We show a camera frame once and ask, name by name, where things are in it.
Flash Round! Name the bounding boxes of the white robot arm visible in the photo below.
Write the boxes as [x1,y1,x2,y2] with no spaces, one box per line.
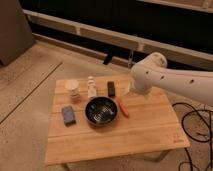
[129,52,213,107]

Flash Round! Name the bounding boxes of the dark ceramic bowl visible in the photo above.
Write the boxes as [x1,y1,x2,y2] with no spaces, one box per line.
[85,96,118,126]

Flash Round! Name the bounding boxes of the dark brown block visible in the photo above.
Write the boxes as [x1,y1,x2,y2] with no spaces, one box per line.
[107,81,115,97]

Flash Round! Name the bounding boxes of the small white bottle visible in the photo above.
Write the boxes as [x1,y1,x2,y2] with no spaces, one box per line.
[87,76,97,98]

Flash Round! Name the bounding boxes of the white paper cup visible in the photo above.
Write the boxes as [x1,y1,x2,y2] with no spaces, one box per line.
[65,79,80,100]

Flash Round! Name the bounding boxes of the wooden table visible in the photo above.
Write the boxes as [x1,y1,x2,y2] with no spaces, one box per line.
[45,75,190,165]

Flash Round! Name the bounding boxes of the blue sponge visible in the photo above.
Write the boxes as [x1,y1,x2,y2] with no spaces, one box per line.
[62,106,76,126]

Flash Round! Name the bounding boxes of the grey cabinet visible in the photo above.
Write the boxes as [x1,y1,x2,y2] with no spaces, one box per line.
[0,0,35,66]

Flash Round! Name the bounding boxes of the white window rail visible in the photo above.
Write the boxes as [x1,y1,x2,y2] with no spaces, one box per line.
[23,9,213,70]

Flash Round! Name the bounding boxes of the black floor cables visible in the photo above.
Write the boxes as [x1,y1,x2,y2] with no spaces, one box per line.
[171,101,213,171]

